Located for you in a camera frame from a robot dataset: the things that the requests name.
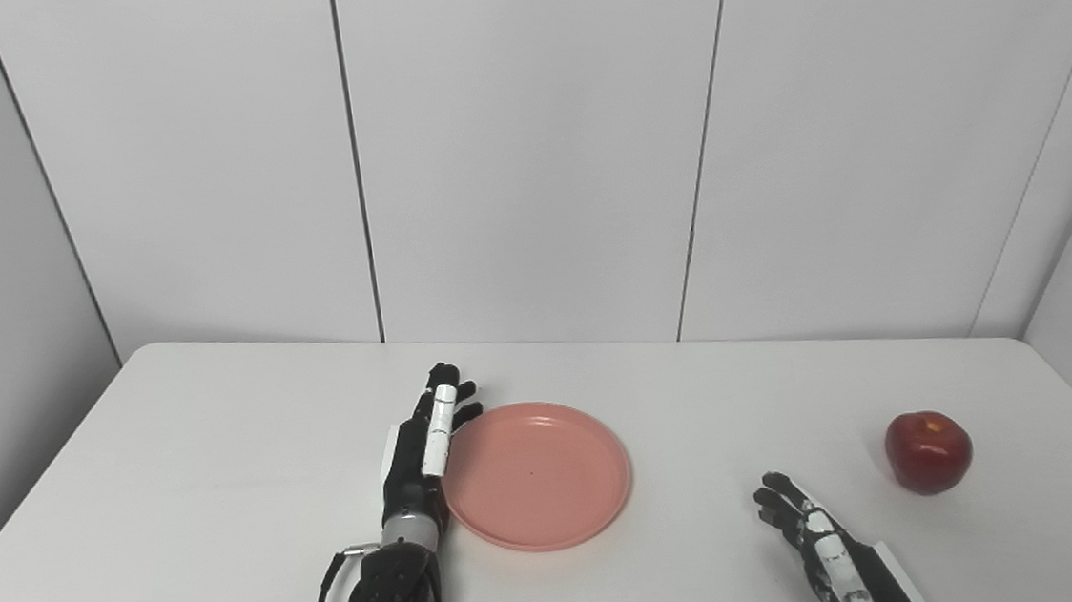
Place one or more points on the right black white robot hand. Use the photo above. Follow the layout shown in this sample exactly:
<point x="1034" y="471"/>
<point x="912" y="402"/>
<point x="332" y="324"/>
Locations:
<point x="854" y="573"/>

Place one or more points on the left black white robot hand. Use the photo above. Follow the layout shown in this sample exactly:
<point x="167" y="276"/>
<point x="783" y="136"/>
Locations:
<point x="408" y="474"/>

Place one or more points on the pink round plate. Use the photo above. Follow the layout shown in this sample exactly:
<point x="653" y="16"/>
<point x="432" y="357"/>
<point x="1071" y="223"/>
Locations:
<point x="540" y="473"/>

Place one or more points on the red apple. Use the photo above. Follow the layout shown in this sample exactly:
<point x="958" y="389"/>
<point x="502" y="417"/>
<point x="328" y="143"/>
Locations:
<point x="929" y="454"/>

